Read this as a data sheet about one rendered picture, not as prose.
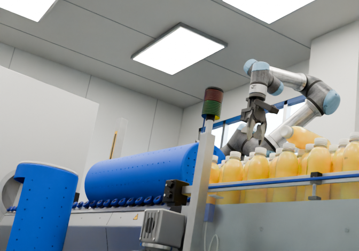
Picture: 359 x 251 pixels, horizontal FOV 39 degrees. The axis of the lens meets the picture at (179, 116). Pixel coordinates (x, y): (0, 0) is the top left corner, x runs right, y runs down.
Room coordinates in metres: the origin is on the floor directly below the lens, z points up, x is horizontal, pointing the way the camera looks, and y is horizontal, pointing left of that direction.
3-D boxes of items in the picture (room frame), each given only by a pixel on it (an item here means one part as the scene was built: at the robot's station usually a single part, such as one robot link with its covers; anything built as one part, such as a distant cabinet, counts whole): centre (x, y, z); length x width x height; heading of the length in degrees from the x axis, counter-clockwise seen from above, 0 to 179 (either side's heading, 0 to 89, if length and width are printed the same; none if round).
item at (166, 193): (1.98, -0.04, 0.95); 0.10 x 0.07 x 0.10; 125
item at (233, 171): (1.79, -0.22, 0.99); 0.07 x 0.07 x 0.19
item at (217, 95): (1.61, -0.10, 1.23); 0.06 x 0.06 x 0.04
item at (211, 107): (1.61, -0.10, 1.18); 0.06 x 0.06 x 0.05
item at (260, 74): (2.03, -0.32, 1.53); 0.09 x 0.08 x 0.11; 137
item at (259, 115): (2.04, -0.31, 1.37); 0.09 x 0.08 x 0.12; 35
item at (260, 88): (2.03, -0.31, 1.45); 0.08 x 0.08 x 0.05
